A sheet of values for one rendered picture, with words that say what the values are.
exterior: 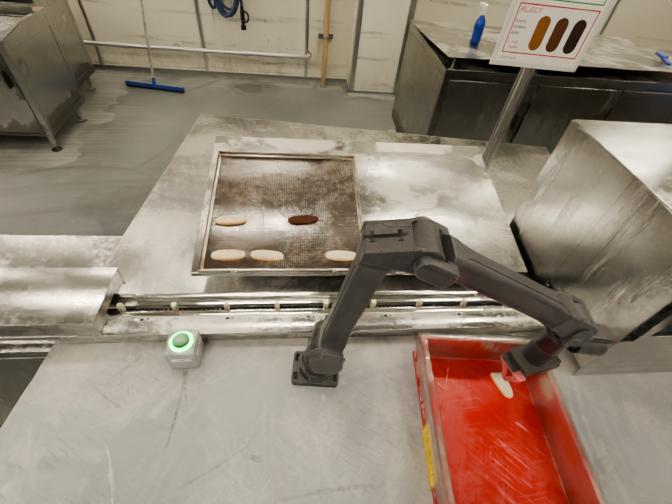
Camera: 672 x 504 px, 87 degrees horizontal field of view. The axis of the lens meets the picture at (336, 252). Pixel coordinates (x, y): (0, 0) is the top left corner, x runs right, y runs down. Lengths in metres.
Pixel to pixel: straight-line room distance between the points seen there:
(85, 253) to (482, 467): 1.27
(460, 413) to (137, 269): 1.01
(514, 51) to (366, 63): 2.81
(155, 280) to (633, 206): 1.27
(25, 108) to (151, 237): 2.30
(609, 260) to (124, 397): 1.22
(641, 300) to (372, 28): 3.61
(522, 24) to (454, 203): 0.65
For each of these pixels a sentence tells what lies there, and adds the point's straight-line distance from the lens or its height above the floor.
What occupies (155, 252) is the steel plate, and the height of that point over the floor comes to 0.82.
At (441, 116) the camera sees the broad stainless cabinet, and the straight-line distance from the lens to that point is 2.66.
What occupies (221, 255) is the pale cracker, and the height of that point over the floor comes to 0.91.
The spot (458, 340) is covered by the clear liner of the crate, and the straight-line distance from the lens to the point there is 0.99.
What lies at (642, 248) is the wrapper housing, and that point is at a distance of 1.04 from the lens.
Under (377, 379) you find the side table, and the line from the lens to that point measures 0.99.
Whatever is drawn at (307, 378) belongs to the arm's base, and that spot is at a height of 0.85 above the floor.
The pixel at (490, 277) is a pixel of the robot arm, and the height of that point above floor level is 1.28.
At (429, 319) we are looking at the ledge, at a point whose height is 0.86.
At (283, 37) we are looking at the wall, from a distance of 4.47.
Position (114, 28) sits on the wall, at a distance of 4.84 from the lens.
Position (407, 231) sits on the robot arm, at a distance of 0.57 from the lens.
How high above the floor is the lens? 1.71
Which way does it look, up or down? 47 degrees down
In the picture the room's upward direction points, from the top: 7 degrees clockwise
